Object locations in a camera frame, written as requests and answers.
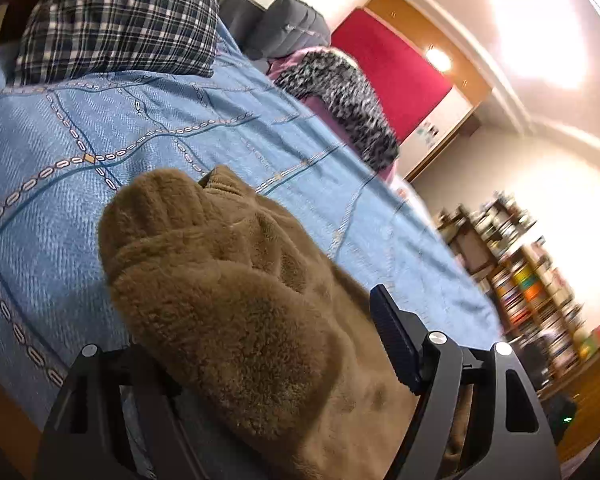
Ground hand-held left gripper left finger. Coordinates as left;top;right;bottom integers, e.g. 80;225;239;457
32;344;206;480

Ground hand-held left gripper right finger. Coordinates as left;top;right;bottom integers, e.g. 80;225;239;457
369;284;561;480

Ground brown fleece pants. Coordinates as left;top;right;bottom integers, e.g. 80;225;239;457
97;165;468;480

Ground wooden desk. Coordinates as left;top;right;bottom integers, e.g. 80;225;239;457
437;205;501;281

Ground wooden bookshelf with books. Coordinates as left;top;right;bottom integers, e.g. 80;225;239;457
475;240;600;381

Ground white bed sheet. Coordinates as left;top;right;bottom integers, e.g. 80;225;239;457
390;175;446;231

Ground desktop shelf organizer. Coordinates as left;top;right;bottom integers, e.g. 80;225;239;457
467;192;538;261

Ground leopard print cloth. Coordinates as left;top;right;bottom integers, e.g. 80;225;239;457
275;49;400;173

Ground blue patterned blanket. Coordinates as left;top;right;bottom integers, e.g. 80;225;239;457
0;20;506;431

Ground red and white wardrobe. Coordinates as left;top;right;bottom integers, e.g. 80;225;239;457
365;0;493;181

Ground grey tufted sofa cushions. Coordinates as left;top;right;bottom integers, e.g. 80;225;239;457
220;0;333;73

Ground ceiling light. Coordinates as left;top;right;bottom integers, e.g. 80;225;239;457
490;0;596;91

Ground dark plaid pillow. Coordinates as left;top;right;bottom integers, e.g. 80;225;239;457
15;0;227;86

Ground wooden bed frame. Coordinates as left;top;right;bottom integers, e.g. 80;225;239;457
0;372;46;478

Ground wall stickers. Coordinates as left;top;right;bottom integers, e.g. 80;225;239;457
415;122;441;148

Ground red padded wall panel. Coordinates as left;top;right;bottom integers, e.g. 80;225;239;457
330;7;453;146

